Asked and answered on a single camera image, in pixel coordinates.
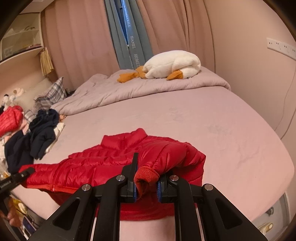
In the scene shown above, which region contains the red puffer jacket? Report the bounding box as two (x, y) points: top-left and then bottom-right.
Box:
(22, 128), (206, 221)
(0, 105), (23, 137)

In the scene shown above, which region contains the dark navy garment pile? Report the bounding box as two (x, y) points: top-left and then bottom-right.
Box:
(4, 109), (59, 174)

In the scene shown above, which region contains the pink bed mattress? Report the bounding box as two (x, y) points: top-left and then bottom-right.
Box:
(42, 86), (295, 220)

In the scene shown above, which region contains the white garment under pile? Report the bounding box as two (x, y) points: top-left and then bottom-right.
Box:
(45, 123), (65, 154)

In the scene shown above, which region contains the small plush toy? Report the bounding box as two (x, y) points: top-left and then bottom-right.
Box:
(1, 88), (26, 111)

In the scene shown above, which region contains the plaid pillow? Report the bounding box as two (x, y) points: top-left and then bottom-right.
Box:
(24, 77), (67, 123)

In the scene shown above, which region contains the yellow tassel hanging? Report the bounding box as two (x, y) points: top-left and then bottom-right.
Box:
(40, 47), (54, 76)

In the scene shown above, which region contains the grey folded duvet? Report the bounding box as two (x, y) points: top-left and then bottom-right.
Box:
(51, 67), (231, 115)

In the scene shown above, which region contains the white plush goose toy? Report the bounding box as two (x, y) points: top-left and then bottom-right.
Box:
(117, 50), (201, 83)

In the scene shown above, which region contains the pink curtain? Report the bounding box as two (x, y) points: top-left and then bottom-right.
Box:
(41, 1), (215, 90)

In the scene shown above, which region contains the blue grey curtain panel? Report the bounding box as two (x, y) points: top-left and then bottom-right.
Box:
(104, 0), (153, 69)

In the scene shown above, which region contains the white drawer with handle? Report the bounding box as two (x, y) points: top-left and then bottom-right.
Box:
(252, 192), (292, 240)

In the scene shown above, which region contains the white power cable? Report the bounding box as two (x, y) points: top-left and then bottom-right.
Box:
(273, 67), (296, 133)

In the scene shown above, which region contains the white wall shelf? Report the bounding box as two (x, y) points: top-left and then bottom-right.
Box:
(1, 13), (44, 71)

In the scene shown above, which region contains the white wall power strip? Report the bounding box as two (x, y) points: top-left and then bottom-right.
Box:
(266, 38), (296, 60)

